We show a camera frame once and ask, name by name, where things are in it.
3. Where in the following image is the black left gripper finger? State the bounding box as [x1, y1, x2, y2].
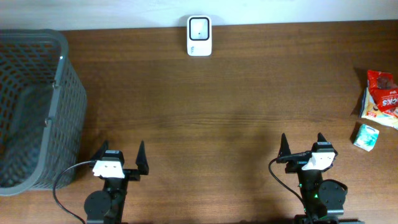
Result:
[136, 141, 149, 174]
[90, 140, 109, 161]

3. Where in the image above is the teal tissue pack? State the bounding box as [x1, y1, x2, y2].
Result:
[353, 124, 379, 152]

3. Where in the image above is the yellow snack bag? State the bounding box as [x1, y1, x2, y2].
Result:
[359, 87, 397, 129]

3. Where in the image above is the red Hacks candy bag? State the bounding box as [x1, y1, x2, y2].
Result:
[367, 70, 397, 112]

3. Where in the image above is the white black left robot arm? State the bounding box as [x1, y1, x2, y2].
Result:
[84, 141, 149, 224]

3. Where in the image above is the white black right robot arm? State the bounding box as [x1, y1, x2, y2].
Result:
[274, 133, 361, 224]

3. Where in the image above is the white barcode scanner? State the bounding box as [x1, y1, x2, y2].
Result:
[187, 15, 213, 57]

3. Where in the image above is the grey plastic mesh basket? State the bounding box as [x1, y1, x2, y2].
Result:
[1, 29, 87, 196]

